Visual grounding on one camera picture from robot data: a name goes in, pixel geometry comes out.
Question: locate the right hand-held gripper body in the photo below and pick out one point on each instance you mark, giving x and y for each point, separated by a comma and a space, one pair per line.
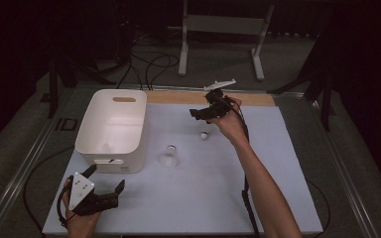
219, 105

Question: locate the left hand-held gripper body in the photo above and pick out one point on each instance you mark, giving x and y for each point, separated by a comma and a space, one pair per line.
81, 191

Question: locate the white plastic bin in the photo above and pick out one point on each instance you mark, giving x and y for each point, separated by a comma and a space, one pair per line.
112, 122

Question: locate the person's right hand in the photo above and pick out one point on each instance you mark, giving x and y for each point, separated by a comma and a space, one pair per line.
233, 127

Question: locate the person's left hand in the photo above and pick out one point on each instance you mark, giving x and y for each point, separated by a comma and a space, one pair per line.
81, 226

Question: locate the pale blue table mat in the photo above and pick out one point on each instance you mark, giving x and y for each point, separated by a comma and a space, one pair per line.
185, 198

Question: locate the white metal stand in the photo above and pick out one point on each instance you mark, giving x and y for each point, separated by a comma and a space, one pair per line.
225, 24

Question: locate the black tripod stand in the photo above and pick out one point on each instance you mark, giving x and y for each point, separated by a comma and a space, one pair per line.
53, 92
326, 105

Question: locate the metal floor rail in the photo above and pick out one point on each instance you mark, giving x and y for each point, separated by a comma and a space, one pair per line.
42, 135
343, 165
178, 88

